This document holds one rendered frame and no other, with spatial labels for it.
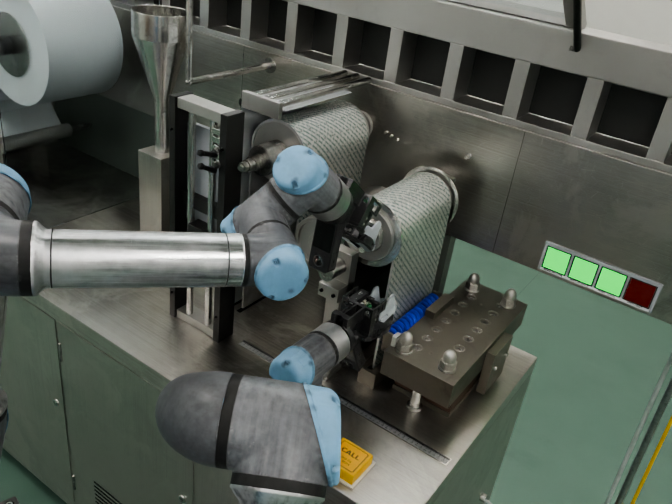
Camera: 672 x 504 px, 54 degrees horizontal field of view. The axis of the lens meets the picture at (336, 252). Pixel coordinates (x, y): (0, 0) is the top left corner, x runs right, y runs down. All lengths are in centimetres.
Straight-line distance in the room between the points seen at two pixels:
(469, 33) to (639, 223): 53
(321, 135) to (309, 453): 80
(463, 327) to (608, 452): 157
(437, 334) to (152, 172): 87
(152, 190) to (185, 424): 112
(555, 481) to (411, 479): 148
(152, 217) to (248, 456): 118
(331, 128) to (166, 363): 62
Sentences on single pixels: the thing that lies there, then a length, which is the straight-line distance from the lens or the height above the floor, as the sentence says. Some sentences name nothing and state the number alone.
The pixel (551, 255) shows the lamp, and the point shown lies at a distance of 154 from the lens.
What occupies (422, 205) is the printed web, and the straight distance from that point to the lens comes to 139.
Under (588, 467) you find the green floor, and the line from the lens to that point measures 287.
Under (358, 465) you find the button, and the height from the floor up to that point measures 92.
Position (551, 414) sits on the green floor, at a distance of 303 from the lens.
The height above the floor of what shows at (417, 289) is 107.
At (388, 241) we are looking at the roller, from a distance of 130.
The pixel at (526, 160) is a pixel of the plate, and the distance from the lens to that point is 150.
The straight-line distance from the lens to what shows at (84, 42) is 195.
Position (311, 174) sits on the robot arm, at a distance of 98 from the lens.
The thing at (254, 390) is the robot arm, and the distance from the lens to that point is 82.
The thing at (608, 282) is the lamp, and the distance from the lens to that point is 153.
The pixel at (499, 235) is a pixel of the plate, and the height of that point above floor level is 119.
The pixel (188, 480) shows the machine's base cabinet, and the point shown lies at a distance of 167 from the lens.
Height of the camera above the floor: 185
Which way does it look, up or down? 29 degrees down
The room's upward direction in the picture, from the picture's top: 8 degrees clockwise
